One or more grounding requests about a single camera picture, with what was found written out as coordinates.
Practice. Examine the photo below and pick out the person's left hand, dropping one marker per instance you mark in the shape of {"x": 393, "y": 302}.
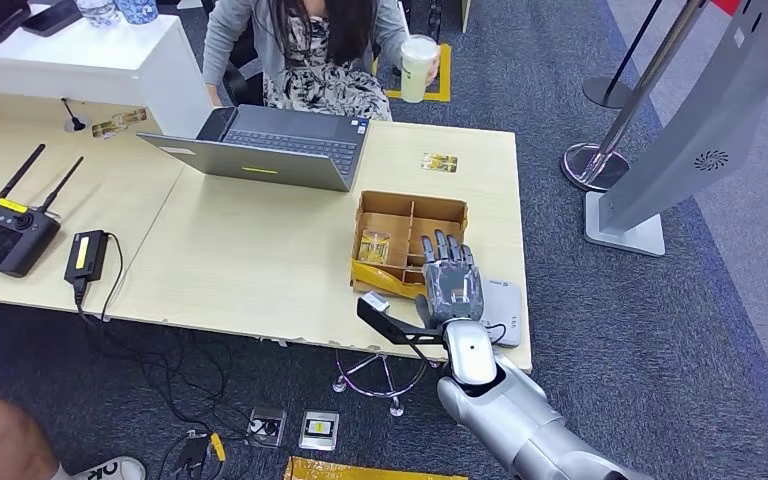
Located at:
{"x": 434, "y": 63}

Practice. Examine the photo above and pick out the person's right hand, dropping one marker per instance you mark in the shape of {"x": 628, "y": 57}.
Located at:
{"x": 214, "y": 95}

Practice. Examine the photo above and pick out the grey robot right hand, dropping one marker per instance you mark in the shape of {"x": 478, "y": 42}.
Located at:
{"x": 453, "y": 288}

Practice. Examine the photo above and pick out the pale green drink cup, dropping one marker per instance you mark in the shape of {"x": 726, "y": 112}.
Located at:
{"x": 417, "y": 66}

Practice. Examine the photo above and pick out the autumn trees ID card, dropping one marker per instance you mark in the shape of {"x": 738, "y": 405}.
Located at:
{"x": 438, "y": 162}

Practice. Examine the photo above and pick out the white card reader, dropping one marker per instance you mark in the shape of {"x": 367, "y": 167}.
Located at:
{"x": 506, "y": 305}

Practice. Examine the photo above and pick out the gold patterned card strip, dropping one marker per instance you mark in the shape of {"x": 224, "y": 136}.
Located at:
{"x": 118, "y": 123}

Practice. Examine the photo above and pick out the person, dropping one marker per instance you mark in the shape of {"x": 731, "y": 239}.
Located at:
{"x": 318, "y": 66}

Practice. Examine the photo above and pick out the black office chair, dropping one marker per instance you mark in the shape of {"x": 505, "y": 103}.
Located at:
{"x": 245, "y": 79}

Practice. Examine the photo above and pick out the black upright stand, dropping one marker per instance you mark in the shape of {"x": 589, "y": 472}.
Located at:
{"x": 434, "y": 13}

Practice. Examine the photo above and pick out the grey laptop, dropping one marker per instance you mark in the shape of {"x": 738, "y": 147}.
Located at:
{"x": 278, "y": 142}

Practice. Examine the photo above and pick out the cardboard divider box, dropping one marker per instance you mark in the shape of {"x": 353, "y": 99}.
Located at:
{"x": 390, "y": 225}

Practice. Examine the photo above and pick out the blue patterned cup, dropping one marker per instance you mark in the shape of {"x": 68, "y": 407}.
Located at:
{"x": 135, "y": 10}

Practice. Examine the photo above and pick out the white cabinet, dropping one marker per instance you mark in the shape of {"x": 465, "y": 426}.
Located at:
{"x": 92, "y": 60}

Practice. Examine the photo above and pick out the chrome stool base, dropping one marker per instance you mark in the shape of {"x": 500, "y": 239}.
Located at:
{"x": 395, "y": 409}

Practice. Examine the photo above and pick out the clear water bottle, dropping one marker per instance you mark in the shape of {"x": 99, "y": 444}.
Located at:
{"x": 96, "y": 12}

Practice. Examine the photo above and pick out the black phone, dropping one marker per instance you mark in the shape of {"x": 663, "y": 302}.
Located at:
{"x": 49, "y": 18}

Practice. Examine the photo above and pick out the steel floor socket yellow sticker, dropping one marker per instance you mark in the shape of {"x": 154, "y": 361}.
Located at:
{"x": 318, "y": 430}

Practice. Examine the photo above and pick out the black power adapter yellow label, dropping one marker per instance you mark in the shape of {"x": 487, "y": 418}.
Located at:
{"x": 86, "y": 255}

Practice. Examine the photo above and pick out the yellow taped cardboard sheet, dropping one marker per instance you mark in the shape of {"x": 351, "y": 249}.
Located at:
{"x": 344, "y": 472}

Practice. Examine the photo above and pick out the steel floor socket with plugs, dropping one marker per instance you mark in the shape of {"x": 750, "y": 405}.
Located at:
{"x": 266, "y": 427}

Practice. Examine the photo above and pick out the black remote controller with antennas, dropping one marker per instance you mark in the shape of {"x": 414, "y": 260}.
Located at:
{"x": 0, "y": 238}

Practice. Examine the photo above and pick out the grey kiosk stand swirl logo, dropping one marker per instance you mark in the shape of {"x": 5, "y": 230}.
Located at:
{"x": 689, "y": 132}

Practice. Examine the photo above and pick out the black plug with yellow tag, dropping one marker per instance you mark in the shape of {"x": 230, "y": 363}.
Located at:
{"x": 195, "y": 452}

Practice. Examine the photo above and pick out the white sneaker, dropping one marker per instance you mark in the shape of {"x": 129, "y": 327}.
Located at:
{"x": 102, "y": 472}

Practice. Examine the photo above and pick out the bystander's bare leg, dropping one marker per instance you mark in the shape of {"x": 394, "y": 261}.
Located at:
{"x": 0, "y": 437}

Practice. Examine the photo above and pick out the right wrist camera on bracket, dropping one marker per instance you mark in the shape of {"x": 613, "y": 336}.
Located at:
{"x": 375, "y": 301}

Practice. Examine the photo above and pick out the black stanchion post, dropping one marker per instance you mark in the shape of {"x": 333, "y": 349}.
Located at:
{"x": 606, "y": 93}

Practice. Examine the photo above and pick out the chrome stanchion post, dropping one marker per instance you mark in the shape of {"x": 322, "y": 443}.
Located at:
{"x": 592, "y": 166}

